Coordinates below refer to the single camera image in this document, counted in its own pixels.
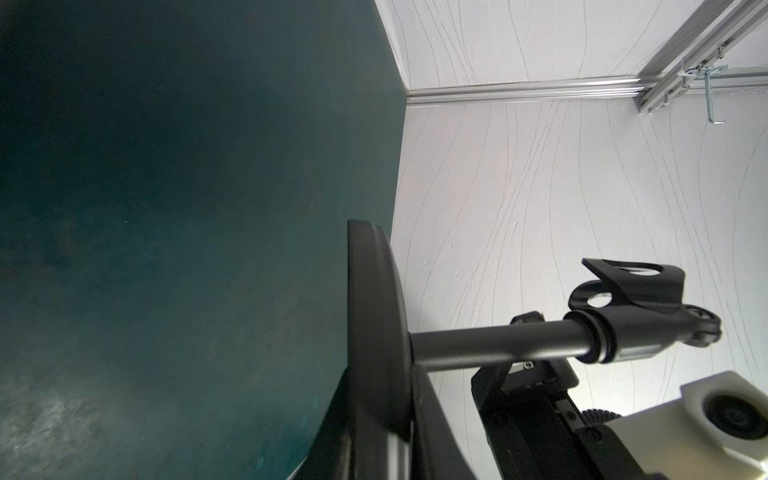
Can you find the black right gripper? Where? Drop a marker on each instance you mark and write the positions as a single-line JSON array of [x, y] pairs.
[[522, 394]]

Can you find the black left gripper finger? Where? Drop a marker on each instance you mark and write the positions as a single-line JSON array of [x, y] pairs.
[[333, 451]]

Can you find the black microphone stand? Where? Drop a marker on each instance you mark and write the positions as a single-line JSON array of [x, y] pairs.
[[382, 351]]

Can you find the aluminium crossbar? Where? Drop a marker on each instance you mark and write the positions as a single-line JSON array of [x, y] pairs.
[[713, 30]]

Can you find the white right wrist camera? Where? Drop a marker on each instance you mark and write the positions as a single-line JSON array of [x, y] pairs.
[[716, 429]]

